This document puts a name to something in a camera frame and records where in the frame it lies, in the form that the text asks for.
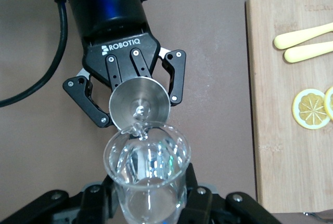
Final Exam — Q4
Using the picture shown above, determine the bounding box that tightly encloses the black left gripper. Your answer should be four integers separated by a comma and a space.
66, 0, 161, 89

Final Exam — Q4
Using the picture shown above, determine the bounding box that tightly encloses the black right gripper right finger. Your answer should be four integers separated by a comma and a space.
179, 163, 280, 224

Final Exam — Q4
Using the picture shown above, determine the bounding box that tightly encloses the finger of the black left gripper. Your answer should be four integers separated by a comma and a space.
161, 49, 187, 104
63, 76, 110, 128

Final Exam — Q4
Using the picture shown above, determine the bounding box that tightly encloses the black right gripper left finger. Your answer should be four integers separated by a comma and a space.
0, 174, 117, 224

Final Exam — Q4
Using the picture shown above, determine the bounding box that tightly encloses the steel conical jigger cup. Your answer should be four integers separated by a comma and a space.
108, 76, 172, 136

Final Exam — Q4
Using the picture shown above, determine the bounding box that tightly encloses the clear glass measuring cup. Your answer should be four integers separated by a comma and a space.
103, 124, 192, 224

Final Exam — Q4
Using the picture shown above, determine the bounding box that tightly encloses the brown table cover sheet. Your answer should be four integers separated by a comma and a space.
0, 0, 333, 224

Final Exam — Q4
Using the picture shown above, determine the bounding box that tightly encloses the wooden cutting board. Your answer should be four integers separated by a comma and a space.
245, 0, 333, 214

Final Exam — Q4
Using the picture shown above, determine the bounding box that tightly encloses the yellow plastic knife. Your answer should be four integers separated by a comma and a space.
273, 22, 333, 50

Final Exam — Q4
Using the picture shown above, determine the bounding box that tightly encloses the lemon slice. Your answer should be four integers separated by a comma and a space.
291, 88, 331, 130
324, 86, 333, 121

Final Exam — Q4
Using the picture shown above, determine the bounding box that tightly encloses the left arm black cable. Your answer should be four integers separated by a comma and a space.
0, 0, 69, 108

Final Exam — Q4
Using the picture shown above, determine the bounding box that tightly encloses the metal cutting board handle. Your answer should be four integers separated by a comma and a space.
303, 208, 333, 222

